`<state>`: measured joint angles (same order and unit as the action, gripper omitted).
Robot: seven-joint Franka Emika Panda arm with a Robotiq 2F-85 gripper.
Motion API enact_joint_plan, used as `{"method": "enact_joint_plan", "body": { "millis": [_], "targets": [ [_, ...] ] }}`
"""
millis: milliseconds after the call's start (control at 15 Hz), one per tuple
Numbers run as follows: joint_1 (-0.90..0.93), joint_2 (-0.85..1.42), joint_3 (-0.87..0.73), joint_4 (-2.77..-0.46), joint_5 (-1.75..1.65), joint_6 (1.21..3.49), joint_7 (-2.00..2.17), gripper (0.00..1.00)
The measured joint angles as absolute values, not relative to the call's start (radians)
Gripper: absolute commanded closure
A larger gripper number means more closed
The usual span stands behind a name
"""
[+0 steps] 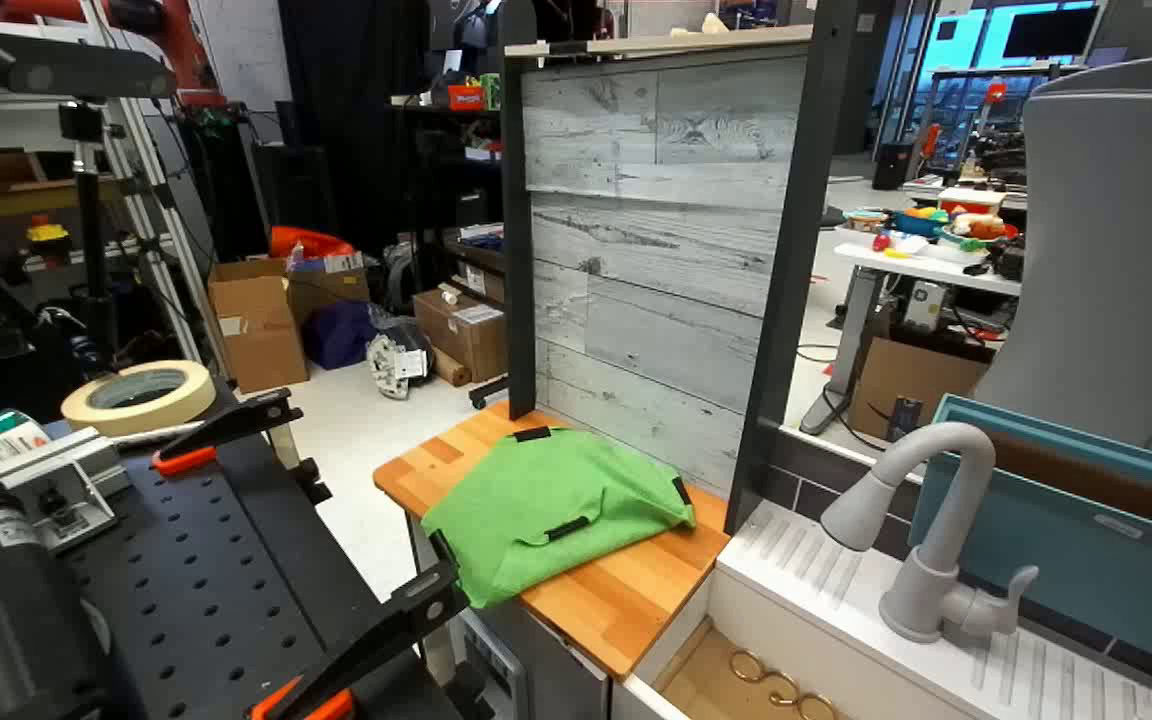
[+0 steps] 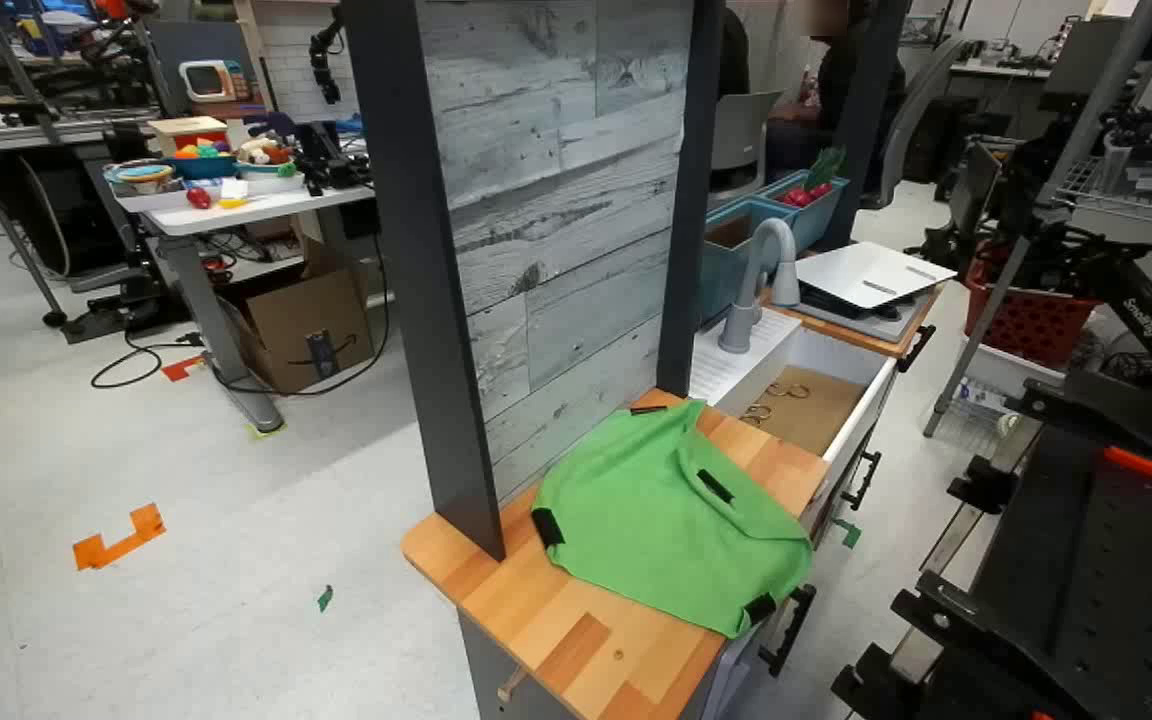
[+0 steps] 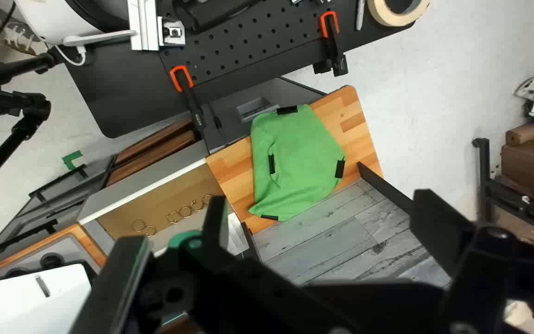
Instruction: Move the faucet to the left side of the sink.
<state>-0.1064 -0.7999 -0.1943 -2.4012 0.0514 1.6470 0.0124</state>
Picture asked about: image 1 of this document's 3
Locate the white labelled box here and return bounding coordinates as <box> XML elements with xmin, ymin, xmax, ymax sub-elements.
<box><xmin>0</xmin><ymin>407</ymin><xmax>124</xmax><ymax>551</ymax></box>

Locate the grey toy faucet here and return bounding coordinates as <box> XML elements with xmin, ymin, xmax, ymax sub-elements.
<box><xmin>814</xmin><ymin>420</ymin><xmax>1042</xmax><ymax>655</ymax></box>

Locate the black stereo camera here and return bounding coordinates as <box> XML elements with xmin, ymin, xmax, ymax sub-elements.
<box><xmin>0</xmin><ymin>26</ymin><xmax>178</xmax><ymax>103</ymax></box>

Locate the teal panel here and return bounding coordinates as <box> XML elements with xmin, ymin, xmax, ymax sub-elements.
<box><xmin>912</xmin><ymin>386</ymin><xmax>1152</xmax><ymax>688</ymax></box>

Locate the dark blue bag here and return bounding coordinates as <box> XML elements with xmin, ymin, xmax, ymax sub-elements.
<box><xmin>300</xmin><ymin>294</ymin><xmax>381</xmax><ymax>371</ymax></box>

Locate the grey cabinet base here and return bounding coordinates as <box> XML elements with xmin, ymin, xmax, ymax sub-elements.
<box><xmin>402</xmin><ymin>513</ymin><xmax>622</xmax><ymax>720</ymax></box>

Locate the green cloth bag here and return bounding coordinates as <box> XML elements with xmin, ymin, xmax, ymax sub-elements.
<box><xmin>417</xmin><ymin>423</ymin><xmax>700</xmax><ymax>613</ymax></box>

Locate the black camera stand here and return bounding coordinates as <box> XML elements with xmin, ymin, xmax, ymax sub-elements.
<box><xmin>54</xmin><ymin>96</ymin><xmax>124</xmax><ymax>391</ymax></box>

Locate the colourful toy pile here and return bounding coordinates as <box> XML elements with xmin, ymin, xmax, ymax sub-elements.
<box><xmin>864</xmin><ymin>184</ymin><xmax>1028</xmax><ymax>273</ymax></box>

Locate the white desk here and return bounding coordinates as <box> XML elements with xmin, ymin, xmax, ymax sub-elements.
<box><xmin>795</xmin><ymin>234</ymin><xmax>1028</xmax><ymax>439</ymax></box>

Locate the low cardboard box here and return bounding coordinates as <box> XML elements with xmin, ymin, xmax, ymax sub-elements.
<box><xmin>409</xmin><ymin>279</ymin><xmax>513</xmax><ymax>386</ymax></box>

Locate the orange fabric item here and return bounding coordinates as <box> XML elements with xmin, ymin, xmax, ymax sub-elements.
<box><xmin>263</xmin><ymin>220</ymin><xmax>359</xmax><ymax>269</ymax></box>

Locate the dark metal post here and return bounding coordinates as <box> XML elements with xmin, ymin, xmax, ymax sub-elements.
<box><xmin>722</xmin><ymin>0</ymin><xmax>864</xmax><ymax>537</ymax></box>
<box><xmin>494</xmin><ymin>38</ymin><xmax>538</xmax><ymax>420</ymax></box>

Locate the wooden butcher block countertop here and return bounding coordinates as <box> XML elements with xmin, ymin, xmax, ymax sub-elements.
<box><xmin>372</xmin><ymin>400</ymin><xmax>731</xmax><ymax>681</ymax></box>

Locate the black perforated work table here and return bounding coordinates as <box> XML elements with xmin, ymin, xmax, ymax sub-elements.
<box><xmin>54</xmin><ymin>427</ymin><xmax>463</xmax><ymax>720</ymax></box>

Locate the cardboard box with black print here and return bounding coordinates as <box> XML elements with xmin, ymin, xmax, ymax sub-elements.
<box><xmin>844</xmin><ymin>326</ymin><xmax>995</xmax><ymax>444</ymax></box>

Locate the grey wood plank panel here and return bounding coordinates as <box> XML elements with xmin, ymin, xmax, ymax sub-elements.
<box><xmin>520</xmin><ymin>47</ymin><xmax>810</xmax><ymax>501</ymax></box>

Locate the tall cardboard box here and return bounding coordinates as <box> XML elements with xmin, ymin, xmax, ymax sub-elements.
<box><xmin>205</xmin><ymin>257</ymin><xmax>315</xmax><ymax>396</ymax></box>

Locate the masking tape roll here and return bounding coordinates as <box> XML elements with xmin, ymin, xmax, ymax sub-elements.
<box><xmin>54</xmin><ymin>357</ymin><xmax>219</xmax><ymax>439</ymax></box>

